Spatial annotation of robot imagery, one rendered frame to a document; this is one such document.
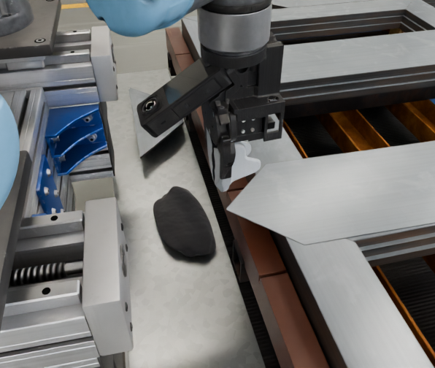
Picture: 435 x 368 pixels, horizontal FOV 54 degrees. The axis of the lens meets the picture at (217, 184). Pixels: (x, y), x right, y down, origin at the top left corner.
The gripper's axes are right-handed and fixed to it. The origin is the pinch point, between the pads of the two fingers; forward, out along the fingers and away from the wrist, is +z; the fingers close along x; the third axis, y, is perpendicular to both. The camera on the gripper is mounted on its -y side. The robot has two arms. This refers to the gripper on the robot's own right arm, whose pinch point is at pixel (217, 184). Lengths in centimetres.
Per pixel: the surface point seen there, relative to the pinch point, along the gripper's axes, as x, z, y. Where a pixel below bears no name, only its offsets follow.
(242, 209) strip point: -0.1, 6.0, 3.8
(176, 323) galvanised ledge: -4.8, 24.2, -8.8
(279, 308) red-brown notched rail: -15.0, 9.7, 3.8
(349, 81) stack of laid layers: 33, 9, 41
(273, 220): -3.5, 6.0, 7.2
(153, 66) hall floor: 225, 97, 21
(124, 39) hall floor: 273, 97, 8
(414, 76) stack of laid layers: 31, 10, 57
